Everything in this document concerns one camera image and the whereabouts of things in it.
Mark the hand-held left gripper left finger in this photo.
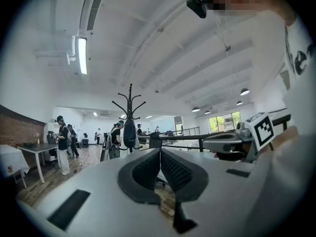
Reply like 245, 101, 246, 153
118, 148, 161, 204

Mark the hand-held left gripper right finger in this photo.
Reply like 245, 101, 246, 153
160, 148, 209, 202

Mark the black head-mounted camera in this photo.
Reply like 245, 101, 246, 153
186, 0, 208, 19

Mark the white ceiling pipe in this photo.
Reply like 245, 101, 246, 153
66, 35, 78, 65

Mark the large window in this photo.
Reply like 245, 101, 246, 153
208, 111, 241, 133

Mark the long ceiling light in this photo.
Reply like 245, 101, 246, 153
78, 37, 88, 75

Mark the table with white tablecloth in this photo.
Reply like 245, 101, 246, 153
0, 144, 31, 189

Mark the person's right forearm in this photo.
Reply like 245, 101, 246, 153
270, 125, 299, 154

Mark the black metal coat rack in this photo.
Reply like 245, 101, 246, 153
112, 83, 147, 155

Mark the ceiling air vent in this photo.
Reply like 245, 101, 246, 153
86, 0, 109, 31

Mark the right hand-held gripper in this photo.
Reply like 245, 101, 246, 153
202, 112, 276, 162

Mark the white printed T-shirt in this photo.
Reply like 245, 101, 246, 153
251, 8, 316, 143

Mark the black metal railing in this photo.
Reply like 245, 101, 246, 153
137, 126, 247, 154

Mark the dark top white-legged table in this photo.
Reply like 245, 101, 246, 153
16, 143, 60, 184

